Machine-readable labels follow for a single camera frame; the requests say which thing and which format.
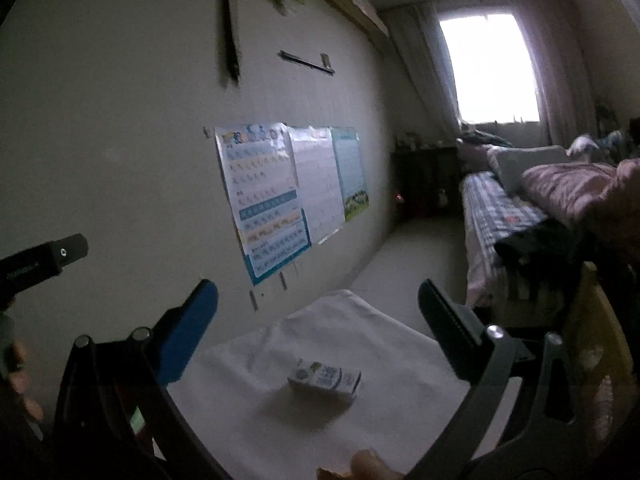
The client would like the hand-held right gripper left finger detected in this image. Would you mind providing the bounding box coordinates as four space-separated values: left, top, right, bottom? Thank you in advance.
52 279 236 480

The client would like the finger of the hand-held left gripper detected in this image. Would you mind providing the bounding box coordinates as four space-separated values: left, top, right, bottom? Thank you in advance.
0 233 90 297

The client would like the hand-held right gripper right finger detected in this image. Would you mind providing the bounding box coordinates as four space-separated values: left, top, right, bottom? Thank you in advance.
404 278 596 480

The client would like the white and blue milk carton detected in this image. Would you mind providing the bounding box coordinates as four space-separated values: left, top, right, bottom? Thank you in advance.
287 357 363 406

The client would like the person's left hand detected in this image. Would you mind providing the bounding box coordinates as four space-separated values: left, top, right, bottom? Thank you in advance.
0 340 46 424

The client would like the black cloth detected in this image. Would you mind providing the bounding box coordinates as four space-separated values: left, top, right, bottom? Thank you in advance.
495 222 586 282

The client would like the bed with plaid sheet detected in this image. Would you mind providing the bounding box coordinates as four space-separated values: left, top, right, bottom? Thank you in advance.
457 145 640 322

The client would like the dark wooden cabinet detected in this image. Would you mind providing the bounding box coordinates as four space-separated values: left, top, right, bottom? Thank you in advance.
392 145 464 219

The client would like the wooden chair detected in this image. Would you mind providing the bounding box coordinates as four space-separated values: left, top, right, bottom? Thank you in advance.
565 260 640 463

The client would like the grey pillow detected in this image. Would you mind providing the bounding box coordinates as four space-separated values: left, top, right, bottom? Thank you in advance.
487 145 571 194

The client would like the pink blanket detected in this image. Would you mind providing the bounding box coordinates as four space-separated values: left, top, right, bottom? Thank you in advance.
520 162 622 227

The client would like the pile of clothes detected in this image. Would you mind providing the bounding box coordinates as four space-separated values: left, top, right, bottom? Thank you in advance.
457 127 511 149

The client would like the white and blue clothing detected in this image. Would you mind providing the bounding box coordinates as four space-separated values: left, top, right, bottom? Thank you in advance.
569 130 627 157

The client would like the bright window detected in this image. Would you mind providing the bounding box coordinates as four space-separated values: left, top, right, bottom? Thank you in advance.
439 12 541 124

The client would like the grey curtain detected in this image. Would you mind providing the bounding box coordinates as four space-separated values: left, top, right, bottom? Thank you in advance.
520 0 599 136
385 2 461 131

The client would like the green chart wall poster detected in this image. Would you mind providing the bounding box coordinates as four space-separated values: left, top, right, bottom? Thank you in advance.
331 127 371 222

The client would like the white chart wall poster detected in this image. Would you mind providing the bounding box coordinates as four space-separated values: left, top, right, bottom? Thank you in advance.
287 126 346 246

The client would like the wall hook rail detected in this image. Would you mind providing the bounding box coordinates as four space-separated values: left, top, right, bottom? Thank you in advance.
278 50 335 76

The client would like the dark hanging wall item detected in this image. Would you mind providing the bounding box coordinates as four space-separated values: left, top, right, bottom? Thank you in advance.
205 0 241 86

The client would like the wall air conditioner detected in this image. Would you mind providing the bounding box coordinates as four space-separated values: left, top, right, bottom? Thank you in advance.
320 0 391 39

